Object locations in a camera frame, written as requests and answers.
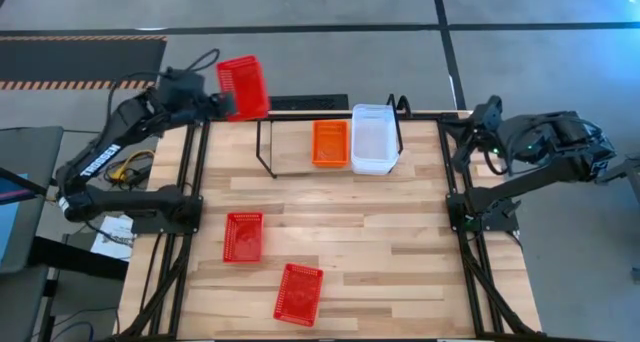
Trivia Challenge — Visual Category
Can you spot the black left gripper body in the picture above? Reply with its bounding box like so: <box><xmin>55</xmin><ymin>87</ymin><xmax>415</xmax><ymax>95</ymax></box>
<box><xmin>187</xmin><ymin>94</ymin><xmax>224</xmax><ymax>126</ymax></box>

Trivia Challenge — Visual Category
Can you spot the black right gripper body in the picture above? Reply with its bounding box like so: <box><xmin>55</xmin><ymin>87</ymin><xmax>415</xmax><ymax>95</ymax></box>
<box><xmin>472</xmin><ymin>96</ymin><xmax>504</xmax><ymax>156</ymax></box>

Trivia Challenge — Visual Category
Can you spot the red plastic basket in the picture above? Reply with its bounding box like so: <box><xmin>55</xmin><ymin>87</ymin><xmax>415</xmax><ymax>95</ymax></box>
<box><xmin>222</xmin><ymin>211</ymin><xmax>265</xmax><ymax>264</ymax></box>
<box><xmin>272</xmin><ymin>262</ymin><xmax>325</xmax><ymax>328</ymax></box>
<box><xmin>215</xmin><ymin>55</ymin><xmax>272</xmax><ymax>123</ymax></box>

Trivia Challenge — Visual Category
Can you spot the black floor vent grille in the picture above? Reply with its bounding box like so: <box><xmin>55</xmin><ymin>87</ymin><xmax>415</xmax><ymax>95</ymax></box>
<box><xmin>268</xmin><ymin>94</ymin><xmax>350</xmax><ymax>112</ymax></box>

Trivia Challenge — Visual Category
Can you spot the black hazard-striped floor mat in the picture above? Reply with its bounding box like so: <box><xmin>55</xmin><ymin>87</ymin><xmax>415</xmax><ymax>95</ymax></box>
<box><xmin>0</xmin><ymin>35</ymin><xmax>168</xmax><ymax>92</ymax></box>

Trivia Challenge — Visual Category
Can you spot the white printed paper sheet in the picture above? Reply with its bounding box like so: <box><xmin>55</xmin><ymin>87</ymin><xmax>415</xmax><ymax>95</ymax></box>
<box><xmin>89</xmin><ymin>214</ymin><xmax>136</xmax><ymax>263</ymax></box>

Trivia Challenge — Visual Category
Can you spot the grey side table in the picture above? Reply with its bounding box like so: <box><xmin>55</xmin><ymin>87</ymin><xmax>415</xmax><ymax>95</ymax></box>
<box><xmin>0</xmin><ymin>125</ymin><xmax>65</xmax><ymax>342</ymax></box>

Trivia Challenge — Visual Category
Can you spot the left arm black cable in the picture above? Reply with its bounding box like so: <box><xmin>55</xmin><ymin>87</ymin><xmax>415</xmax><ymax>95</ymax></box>
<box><xmin>106</xmin><ymin>48</ymin><xmax>222</xmax><ymax>121</ymax></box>

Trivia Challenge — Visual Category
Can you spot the black aluminium table frame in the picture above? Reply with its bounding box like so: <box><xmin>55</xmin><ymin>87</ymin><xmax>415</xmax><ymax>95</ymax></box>
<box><xmin>115</xmin><ymin>110</ymin><xmax>547</xmax><ymax>342</ymax></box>

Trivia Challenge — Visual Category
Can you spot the black looped cable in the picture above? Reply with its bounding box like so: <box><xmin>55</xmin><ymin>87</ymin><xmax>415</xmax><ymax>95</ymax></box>
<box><xmin>386</xmin><ymin>92</ymin><xmax>413</xmax><ymax>120</ymax></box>

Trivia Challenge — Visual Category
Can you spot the yellow cable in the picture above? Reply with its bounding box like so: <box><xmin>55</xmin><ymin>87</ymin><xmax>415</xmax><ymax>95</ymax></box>
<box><xmin>102</xmin><ymin>149</ymin><xmax>156</xmax><ymax>183</ymax></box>

